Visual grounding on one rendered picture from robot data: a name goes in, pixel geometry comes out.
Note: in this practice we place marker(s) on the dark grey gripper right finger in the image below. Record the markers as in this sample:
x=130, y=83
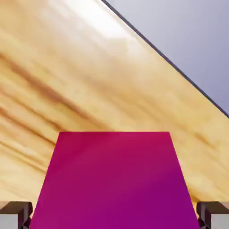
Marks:
x=207, y=212

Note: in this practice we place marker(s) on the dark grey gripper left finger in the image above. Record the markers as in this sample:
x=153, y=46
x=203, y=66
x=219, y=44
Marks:
x=21, y=212

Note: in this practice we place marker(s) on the small magenta cube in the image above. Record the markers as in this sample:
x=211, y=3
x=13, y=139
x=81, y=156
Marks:
x=114, y=182

